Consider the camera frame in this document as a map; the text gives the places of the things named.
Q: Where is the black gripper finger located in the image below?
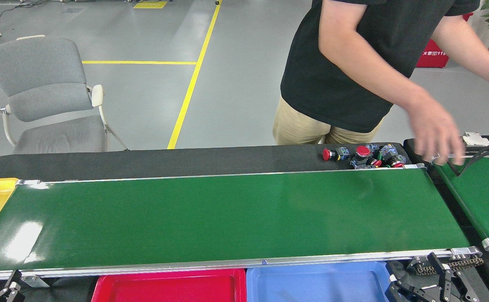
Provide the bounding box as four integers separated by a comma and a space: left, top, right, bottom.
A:
0, 270, 23, 302
386, 262, 427, 302
428, 252, 480, 302

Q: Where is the blue plastic tray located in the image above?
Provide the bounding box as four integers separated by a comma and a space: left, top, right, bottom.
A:
246, 261, 398, 302

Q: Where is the short green belt conveyor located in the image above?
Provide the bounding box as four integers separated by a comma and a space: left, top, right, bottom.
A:
433, 134, 489, 252

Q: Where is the red plastic tray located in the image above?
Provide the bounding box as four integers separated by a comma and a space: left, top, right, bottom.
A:
91, 268, 247, 302

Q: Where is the person's right hand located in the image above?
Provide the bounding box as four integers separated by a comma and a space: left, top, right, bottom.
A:
406, 93, 466, 167

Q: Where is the black angled guide bar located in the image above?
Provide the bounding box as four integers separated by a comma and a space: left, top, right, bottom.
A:
449, 138, 489, 177

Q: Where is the person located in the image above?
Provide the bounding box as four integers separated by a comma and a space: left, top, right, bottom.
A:
273, 0, 489, 167

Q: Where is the grey office chair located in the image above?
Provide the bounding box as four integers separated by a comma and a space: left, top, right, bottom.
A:
0, 34, 130, 155

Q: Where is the red fire equipment box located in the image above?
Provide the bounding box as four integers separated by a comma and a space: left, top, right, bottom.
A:
415, 13, 474, 68

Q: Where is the conveyor drive chain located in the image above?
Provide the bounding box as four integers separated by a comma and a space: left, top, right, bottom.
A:
414, 257, 484, 276

